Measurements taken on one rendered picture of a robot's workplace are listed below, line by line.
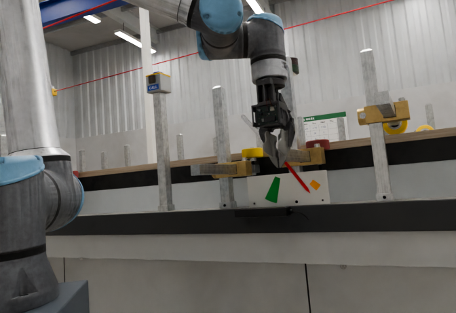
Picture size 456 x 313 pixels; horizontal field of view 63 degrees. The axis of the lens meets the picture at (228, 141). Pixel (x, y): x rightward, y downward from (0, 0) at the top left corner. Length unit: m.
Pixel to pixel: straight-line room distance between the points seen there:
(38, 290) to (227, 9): 0.63
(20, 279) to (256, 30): 0.71
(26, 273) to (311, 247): 0.78
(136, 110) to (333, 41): 5.34
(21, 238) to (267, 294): 0.99
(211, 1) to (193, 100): 8.75
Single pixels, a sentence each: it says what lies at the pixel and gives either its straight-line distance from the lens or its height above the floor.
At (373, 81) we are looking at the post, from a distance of 1.15.
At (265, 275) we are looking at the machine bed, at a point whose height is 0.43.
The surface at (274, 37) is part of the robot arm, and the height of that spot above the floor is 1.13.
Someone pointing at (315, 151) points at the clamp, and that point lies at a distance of 1.15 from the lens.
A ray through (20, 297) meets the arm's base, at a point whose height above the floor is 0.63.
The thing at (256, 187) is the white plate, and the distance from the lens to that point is 1.21.
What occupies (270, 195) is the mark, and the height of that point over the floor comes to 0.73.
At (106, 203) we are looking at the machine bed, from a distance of 1.90.
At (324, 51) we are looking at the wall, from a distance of 8.78.
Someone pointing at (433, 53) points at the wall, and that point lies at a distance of 8.76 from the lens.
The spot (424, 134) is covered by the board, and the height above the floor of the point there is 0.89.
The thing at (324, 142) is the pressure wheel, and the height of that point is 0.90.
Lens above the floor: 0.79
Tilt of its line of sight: 6 degrees up
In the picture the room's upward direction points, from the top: 5 degrees counter-clockwise
